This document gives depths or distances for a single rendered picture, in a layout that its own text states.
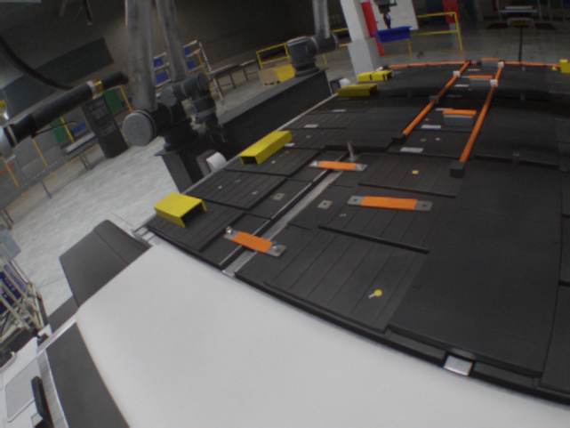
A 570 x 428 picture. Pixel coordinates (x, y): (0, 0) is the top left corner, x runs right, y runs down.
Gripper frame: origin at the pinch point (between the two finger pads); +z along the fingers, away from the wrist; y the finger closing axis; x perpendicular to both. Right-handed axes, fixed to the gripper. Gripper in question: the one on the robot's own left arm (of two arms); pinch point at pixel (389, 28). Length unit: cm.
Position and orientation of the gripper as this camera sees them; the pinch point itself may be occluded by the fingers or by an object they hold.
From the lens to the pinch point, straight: 222.4
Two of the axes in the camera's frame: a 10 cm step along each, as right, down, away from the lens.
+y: -1.0, 5.6, -8.2
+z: 3.0, 8.1, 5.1
